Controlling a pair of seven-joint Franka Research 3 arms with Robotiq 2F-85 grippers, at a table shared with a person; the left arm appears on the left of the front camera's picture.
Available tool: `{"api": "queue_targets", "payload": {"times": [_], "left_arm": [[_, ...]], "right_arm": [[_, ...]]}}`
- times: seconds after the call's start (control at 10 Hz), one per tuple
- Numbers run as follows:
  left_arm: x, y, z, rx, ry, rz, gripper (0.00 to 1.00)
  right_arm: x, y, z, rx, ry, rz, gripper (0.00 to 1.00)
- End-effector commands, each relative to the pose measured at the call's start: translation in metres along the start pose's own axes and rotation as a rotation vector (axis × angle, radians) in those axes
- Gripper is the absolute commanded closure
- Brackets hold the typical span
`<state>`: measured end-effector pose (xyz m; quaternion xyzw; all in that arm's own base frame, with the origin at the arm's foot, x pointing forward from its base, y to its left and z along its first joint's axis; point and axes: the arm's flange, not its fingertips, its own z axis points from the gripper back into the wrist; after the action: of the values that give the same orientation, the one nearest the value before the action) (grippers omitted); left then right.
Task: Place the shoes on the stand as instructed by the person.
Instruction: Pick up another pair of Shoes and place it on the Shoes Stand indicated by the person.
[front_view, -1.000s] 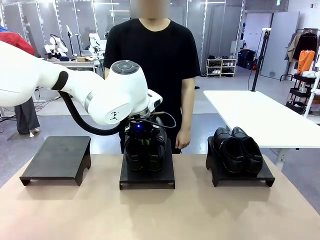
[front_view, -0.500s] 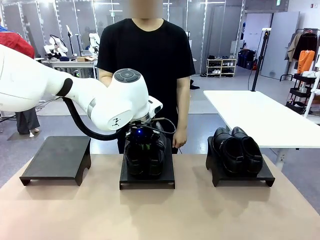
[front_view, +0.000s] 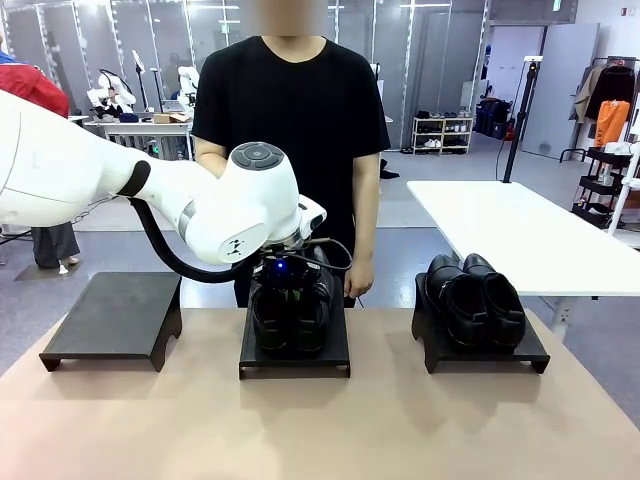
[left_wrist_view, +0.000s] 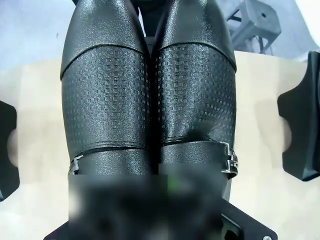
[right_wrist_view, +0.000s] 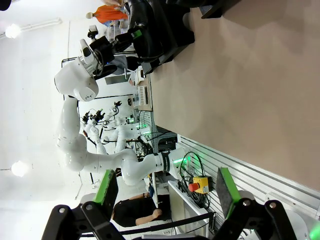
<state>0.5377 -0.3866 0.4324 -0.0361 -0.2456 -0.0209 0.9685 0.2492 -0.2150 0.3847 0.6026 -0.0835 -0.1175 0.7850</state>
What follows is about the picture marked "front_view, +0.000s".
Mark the black metal shoe stand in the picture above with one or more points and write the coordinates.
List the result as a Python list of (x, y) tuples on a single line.
[(110, 315), (295, 357), (535, 347)]

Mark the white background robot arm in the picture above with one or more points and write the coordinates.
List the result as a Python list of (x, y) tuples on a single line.
[(107, 82), (187, 80)]

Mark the large black leather shoe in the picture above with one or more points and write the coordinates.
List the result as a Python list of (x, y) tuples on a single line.
[(270, 325), (315, 325)]

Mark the grey background table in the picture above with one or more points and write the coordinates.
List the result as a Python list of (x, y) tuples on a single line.
[(145, 126)]

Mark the black hanging garment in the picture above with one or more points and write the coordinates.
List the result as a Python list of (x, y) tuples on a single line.
[(620, 85)]

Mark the person in black t-shirt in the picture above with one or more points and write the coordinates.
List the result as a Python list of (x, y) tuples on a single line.
[(300, 100)]

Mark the beige coat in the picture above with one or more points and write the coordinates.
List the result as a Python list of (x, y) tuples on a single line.
[(586, 97)]

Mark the black trolley cart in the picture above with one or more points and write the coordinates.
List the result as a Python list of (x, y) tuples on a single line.
[(597, 178)]

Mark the orange hanging garment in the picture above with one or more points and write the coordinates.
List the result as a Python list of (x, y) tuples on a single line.
[(612, 122)]

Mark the white shoe rack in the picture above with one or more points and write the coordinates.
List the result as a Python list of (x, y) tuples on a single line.
[(443, 120)]

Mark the person in red jacket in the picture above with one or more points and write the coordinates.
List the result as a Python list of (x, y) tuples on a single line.
[(30, 85)]

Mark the person's left forearm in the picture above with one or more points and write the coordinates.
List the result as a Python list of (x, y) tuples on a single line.
[(365, 210)]

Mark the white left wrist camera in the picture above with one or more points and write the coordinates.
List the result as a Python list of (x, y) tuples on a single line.
[(312, 215)]

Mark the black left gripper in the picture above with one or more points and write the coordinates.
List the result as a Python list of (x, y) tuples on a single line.
[(280, 272)]

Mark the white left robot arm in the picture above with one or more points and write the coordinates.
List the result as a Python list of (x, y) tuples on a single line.
[(75, 170)]

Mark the small black leather shoe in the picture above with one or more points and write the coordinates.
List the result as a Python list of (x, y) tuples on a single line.
[(450, 295), (500, 300)]

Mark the black suitcases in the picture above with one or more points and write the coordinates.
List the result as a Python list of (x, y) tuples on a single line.
[(492, 120)]

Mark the person's right forearm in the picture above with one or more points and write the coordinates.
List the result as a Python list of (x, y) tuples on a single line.
[(207, 157)]

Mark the person's left hand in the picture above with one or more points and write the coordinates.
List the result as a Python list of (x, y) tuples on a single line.
[(360, 277)]

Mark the black pole stand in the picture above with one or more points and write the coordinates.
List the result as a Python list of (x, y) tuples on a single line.
[(517, 130)]

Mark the white table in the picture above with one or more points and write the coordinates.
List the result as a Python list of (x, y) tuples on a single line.
[(525, 230)]

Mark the cardboard box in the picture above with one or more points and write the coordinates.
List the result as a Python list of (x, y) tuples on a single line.
[(167, 118)]

